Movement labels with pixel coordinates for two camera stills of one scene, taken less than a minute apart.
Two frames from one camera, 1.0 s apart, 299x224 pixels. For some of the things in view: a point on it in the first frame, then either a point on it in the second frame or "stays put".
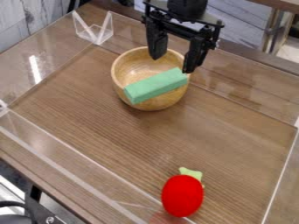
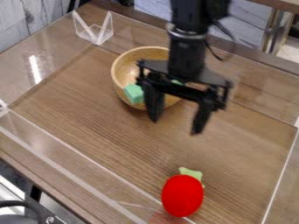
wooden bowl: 135,66 stays put
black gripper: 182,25 to 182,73
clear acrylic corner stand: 93,32 stays put
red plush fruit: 182,192 stays put
